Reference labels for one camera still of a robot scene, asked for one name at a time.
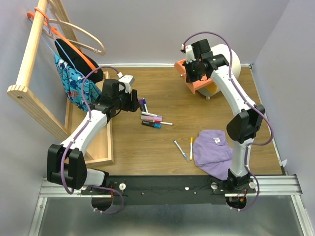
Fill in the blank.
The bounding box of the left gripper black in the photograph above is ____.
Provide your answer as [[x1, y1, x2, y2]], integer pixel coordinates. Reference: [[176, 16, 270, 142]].
[[113, 86, 141, 112]]

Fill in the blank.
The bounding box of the purple black highlighter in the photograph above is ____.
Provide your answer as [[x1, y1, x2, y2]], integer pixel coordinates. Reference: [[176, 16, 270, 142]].
[[138, 99, 146, 112]]

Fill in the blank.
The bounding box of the orange top drawer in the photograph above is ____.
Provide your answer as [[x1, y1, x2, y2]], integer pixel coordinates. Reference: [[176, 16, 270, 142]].
[[174, 59, 213, 94]]

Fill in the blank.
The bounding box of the blue capped white marker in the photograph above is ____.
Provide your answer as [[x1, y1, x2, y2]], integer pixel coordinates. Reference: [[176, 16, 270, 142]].
[[142, 98, 148, 113]]

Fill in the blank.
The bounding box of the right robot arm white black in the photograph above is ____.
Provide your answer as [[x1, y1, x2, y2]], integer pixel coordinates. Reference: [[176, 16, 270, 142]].
[[181, 39, 265, 193]]

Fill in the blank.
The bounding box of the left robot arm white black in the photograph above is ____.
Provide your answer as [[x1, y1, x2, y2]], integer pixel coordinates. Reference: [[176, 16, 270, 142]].
[[47, 75, 139, 194]]

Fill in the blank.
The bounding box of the pink highlighter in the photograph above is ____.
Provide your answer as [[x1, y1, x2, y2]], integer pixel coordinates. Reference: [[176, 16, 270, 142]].
[[140, 115, 162, 122]]

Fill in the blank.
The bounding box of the black blue capped highlighter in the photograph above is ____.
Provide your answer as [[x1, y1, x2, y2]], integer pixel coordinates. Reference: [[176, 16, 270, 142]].
[[141, 120, 161, 129]]

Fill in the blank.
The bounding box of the red capped white marker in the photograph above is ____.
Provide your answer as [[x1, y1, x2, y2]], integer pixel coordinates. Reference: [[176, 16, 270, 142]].
[[153, 120, 174, 126]]

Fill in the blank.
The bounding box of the wooden tray base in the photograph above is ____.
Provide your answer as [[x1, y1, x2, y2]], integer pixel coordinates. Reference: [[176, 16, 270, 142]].
[[60, 71, 115, 171]]

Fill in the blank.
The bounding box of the blue shark pattern garment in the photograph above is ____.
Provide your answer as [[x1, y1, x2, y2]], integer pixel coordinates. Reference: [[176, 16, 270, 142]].
[[54, 53, 101, 113]]

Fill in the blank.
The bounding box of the grey silver pen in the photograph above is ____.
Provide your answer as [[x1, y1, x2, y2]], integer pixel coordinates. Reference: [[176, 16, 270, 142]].
[[173, 140, 189, 162]]

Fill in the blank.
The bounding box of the yellow white pen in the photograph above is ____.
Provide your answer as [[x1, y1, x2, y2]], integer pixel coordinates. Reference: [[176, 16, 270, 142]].
[[189, 137, 193, 161]]

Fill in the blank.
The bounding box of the black garment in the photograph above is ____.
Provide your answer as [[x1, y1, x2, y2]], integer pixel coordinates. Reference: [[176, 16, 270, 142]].
[[55, 39, 104, 84]]

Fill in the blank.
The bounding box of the purple cloth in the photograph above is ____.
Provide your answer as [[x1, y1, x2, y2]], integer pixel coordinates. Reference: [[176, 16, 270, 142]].
[[193, 130, 232, 180]]

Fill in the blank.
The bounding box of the orange hanger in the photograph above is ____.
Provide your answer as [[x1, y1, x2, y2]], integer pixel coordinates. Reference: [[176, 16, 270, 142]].
[[34, 7, 97, 74]]

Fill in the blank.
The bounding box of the wooden clothes rack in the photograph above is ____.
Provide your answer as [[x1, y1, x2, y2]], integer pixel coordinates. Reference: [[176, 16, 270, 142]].
[[6, 0, 94, 162]]

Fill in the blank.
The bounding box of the wooden hanger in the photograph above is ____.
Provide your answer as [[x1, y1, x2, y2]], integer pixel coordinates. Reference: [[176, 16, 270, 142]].
[[41, 0, 106, 56]]

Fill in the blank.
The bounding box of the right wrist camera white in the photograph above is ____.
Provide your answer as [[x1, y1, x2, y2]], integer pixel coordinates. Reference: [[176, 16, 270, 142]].
[[181, 44, 195, 63]]

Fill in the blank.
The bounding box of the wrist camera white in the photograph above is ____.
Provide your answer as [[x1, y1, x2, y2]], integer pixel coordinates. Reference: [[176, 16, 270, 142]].
[[181, 44, 195, 63], [118, 75, 135, 93]]

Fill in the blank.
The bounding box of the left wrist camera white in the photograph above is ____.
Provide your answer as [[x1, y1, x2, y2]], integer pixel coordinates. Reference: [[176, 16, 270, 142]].
[[118, 75, 135, 93]]

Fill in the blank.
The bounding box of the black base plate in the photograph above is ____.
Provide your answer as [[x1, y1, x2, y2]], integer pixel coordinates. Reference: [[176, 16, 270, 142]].
[[81, 176, 256, 210]]

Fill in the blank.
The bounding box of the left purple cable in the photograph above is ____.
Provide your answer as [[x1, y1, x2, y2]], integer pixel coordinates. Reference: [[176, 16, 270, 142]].
[[60, 65, 124, 195]]

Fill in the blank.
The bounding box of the aluminium rail frame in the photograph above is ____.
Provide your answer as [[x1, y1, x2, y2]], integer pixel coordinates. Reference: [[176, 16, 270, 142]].
[[28, 142, 307, 236]]

